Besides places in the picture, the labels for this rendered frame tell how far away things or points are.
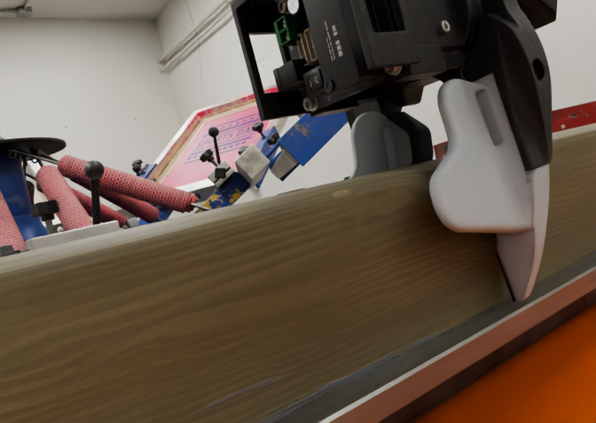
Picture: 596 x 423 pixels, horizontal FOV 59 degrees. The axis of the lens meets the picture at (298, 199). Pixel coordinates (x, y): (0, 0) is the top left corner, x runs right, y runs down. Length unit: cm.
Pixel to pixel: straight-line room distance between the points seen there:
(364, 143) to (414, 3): 7
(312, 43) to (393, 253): 9
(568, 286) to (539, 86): 10
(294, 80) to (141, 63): 508
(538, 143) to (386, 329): 9
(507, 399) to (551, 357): 4
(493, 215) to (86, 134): 479
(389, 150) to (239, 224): 12
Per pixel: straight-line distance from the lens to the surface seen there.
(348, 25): 19
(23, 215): 136
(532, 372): 26
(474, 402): 24
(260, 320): 16
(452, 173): 20
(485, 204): 21
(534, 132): 22
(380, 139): 25
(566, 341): 29
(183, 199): 122
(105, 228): 85
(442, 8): 22
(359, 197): 19
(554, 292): 26
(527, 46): 22
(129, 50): 529
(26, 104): 492
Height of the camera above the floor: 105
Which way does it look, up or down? level
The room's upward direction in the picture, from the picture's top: 13 degrees counter-clockwise
